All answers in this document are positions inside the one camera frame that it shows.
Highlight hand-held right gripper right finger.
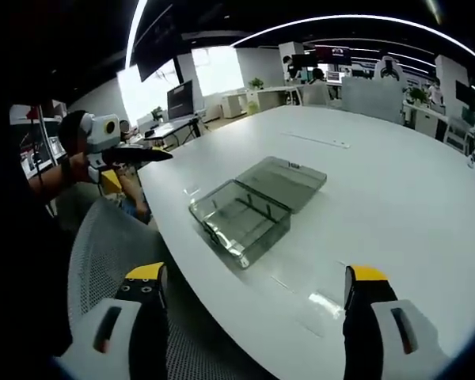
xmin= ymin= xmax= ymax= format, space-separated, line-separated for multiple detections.
xmin=341 ymin=264 xmax=457 ymax=380

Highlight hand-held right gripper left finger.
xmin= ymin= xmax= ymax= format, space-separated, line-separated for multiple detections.
xmin=54 ymin=261 xmax=169 ymax=380

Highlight clear plastic dual guide fixture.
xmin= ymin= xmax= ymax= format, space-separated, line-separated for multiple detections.
xmin=188 ymin=155 xmax=329 ymax=270

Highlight person's left hand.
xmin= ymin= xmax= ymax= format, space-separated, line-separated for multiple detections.
xmin=68 ymin=151 xmax=93 ymax=184

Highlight black computer monitor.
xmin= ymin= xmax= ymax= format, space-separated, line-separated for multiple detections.
xmin=166 ymin=79 xmax=195 ymax=122

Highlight grey mesh office chair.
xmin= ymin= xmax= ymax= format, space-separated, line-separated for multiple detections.
xmin=66 ymin=196 xmax=272 ymax=380

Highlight black hanging screen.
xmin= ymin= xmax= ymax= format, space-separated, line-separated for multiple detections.
xmin=135 ymin=15 xmax=184 ymax=83

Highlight white low cabinet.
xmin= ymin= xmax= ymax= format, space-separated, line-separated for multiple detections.
xmin=221 ymin=91 xmax=249 ymax=119

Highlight grey desk partition panel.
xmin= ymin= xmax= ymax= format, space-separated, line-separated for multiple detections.
xmin=340 ymin=75 xmax=405 ymax=121

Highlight white gaming chair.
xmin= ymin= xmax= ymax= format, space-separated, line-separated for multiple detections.
xmin=373 ymin=55 xmax=405 ymax=83

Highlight white table cable cover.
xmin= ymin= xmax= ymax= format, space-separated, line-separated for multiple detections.
xmin=279 ymin=131 xmax=352 ymax=150

